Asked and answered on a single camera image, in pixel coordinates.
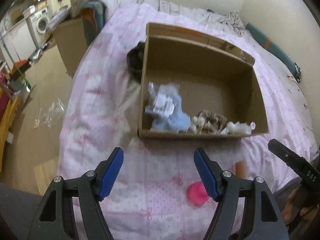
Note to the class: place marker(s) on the yellow and red bins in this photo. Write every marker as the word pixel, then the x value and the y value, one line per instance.
pixel 6 110

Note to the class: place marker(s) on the large cardboard carton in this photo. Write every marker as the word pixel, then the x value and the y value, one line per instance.
pixel 71 45

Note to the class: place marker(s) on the clear plastic packaging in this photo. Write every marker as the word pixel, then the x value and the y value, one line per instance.
pixel 50 113

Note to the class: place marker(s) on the cardboard box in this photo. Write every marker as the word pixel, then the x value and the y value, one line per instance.
pixel 207 85

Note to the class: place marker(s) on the clear plastic packet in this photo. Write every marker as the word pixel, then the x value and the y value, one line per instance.
pixel 161 105

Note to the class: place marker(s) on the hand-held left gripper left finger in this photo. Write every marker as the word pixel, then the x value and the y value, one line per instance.
pixel 110 175

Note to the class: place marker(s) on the blue fluffy scrunchie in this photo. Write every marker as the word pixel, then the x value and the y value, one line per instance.
pixel 175 120

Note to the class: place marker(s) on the metal clip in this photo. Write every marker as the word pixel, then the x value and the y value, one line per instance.
pixel 297 72

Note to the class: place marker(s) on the beige patterned scrunchie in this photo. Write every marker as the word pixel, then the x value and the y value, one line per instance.
pixel 215 120

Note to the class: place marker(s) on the orange box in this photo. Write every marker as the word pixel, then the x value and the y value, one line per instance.
pixel 21 67

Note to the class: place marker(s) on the cream ruffled scrunchie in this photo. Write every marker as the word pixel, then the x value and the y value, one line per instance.
pixel 198 125

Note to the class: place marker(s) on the person's right hand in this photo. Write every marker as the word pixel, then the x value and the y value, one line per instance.
pixel 291 205

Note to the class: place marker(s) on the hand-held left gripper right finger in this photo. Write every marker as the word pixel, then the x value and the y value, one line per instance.
pixel 206 175

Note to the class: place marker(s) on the teal headboard cushion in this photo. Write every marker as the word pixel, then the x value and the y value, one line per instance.
pixel 270 42

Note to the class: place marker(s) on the tan cylinder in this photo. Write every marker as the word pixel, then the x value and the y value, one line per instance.
pixel 241 170

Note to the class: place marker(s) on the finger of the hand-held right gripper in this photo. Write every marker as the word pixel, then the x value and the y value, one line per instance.
pixel 285 155

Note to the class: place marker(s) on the grey patterned sheet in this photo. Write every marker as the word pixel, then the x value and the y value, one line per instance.
pixel 190 10

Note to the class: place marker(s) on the pink soft toy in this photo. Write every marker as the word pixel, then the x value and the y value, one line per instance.
pixel 197 193

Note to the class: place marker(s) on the dark cloth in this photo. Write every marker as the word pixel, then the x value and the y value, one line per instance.
pixel 136 60

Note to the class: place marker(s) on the white washing machine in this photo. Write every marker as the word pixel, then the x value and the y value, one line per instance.
pixel 40 27

